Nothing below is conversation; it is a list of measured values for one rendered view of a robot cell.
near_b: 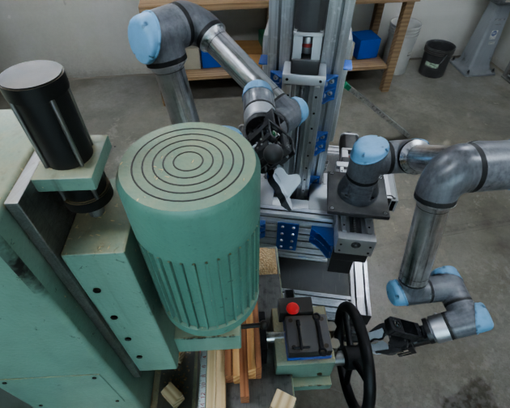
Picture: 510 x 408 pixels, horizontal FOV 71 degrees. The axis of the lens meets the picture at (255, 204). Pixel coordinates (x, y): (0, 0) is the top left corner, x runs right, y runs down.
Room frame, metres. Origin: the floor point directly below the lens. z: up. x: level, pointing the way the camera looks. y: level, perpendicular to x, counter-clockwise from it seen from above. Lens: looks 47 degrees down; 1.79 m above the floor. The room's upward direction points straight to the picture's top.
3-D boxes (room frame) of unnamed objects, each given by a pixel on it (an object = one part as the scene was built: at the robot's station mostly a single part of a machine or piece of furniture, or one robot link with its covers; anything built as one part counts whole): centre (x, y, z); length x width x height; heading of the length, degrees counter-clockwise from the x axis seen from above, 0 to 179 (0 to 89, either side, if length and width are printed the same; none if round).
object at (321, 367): (0.35, -0.11, 0.92); 0.15 x 0.13 x 0.09; 3
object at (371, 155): (0.96, -0.40, 0.98); 0.13 x 0.12 x 0.14; 97
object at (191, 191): (0.33, 0.08, 1.35); 0.18 x 0.18 x 0.31
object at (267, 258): (0.59, 0.01, 0.92); 0.14 x 0.09 x 0.04; 93
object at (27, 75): (0.33, 0.22, 1.54); 0.08 x 0.08 x 0.17; 3
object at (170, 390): (0.26, 0.20, 0.82); 0.04 x 0.03 x 0.04; 50
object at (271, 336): (0.35, -0.05, 0.95); 0.09 x 0.07 x 0.09; 3
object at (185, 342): (0.33, 0.10, 1.03); 0.14 x 0.07 x 0.09; 93
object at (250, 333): (0.35, 0.01, 0.93); 0.15 x 0.02 x 0.07; 3
